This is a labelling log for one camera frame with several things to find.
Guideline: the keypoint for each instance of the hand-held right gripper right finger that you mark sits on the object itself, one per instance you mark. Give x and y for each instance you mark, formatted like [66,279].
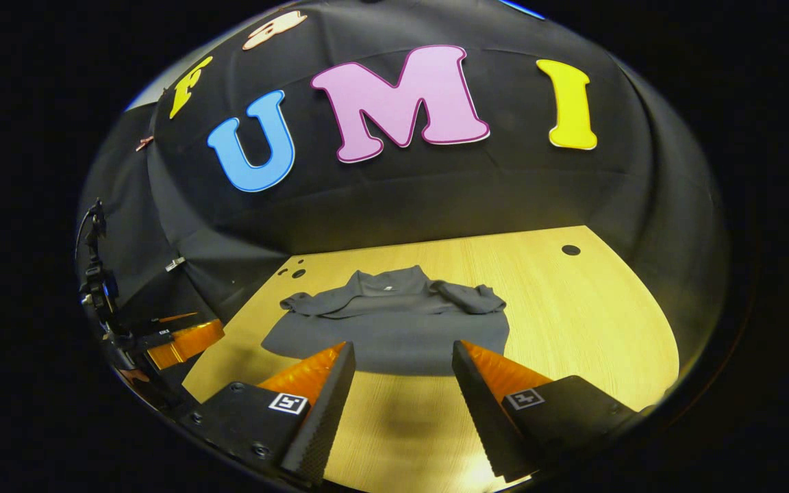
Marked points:
[487,411]

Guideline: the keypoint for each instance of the copper backdrop clip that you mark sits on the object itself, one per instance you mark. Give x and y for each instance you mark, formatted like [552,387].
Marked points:
[142,142]

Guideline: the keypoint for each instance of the silver backdrop clip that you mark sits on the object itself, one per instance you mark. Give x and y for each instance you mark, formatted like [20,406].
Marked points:
[175,263]

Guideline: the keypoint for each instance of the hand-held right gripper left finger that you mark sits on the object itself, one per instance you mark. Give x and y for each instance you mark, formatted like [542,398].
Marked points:
[322,424]

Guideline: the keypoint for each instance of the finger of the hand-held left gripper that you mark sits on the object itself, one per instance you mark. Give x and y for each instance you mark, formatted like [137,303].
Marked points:
[175,318]
[185,344]

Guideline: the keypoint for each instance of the grey collared shirt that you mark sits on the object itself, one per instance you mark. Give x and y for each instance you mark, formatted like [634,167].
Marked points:
[394,335]

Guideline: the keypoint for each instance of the black backdrop cloth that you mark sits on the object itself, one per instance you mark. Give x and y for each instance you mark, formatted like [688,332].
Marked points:
[435,192]

